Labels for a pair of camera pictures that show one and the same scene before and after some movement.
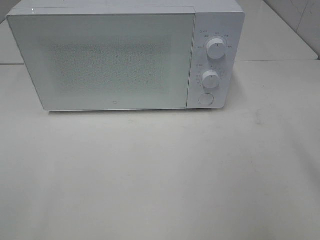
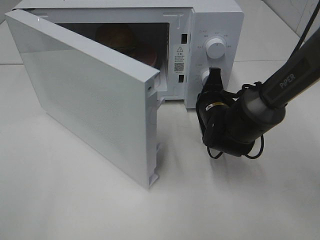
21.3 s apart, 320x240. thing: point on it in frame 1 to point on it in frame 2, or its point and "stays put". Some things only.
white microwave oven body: (131, 55) stays put
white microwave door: (106, 61) to (108, 101)
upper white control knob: (216, 48) stays put
